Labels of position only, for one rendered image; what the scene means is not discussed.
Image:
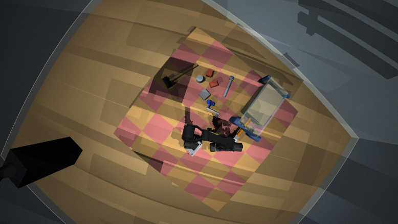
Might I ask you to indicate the reddish-brown cube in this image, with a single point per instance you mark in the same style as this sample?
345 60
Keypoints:
213 84
209 72

